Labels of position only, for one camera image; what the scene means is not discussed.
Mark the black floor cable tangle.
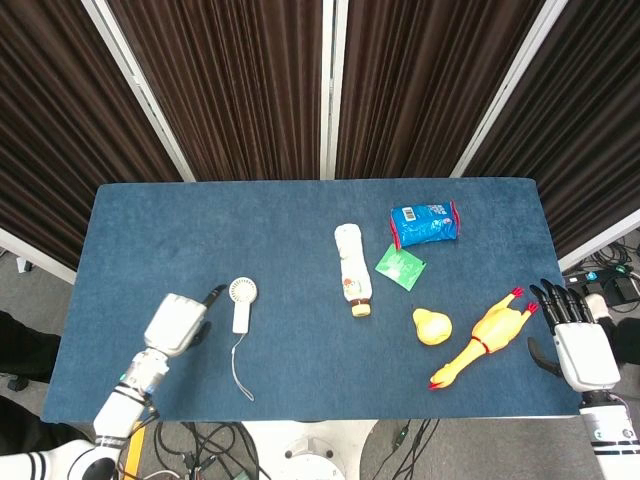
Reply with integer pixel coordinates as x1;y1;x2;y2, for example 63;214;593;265
149;422;271;480

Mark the green sachet packet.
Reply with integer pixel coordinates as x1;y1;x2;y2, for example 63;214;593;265
374;243;428;292

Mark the blue table cloth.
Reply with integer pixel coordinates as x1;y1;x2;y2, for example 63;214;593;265
39;178;584;424

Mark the black cable with green light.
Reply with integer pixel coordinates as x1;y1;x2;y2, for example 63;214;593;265
387;418;442;472

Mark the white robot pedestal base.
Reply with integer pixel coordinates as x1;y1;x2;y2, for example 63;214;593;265
239;419;381;480

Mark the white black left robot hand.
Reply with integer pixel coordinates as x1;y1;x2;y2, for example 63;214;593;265
143;283;228;358

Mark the black power adapter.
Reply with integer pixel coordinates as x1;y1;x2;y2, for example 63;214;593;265
613;278;640;302

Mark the yellow bar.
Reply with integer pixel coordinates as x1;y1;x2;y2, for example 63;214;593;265
122;424;147;480

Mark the white fan wrist strap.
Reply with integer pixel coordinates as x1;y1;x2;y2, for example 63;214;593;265
229;332;256;403

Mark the blue snack bag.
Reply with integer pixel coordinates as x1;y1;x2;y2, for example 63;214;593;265
389;199;462;250

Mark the white screen frame post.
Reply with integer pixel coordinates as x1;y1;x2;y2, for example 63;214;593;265
81;0;197;182
448;0;587;180
319;0;350;181

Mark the white handheld fan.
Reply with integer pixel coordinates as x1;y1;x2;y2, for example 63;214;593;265
228;277;259;335

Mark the brown pleated screen panel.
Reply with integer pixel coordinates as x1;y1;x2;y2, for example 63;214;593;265
462;0;640;261
0;0;184;271
107;0;326;182
335;0;551;180

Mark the white screen base rail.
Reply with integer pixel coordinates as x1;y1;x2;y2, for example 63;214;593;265
556;207;640;275
0;227;77;286

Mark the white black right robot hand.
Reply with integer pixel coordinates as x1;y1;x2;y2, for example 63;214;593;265
527;279;622;393

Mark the white labelled drink bottle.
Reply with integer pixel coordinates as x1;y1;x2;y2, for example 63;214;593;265
333;223;374;319

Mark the black bulky object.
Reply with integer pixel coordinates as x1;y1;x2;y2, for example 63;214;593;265
0;394;96;456
0;309;62;387

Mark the yellow rubber chicken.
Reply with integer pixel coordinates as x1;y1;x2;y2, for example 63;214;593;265
427;287;541;392

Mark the yellow toy pear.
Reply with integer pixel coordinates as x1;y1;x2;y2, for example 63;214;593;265
412;307;454;346

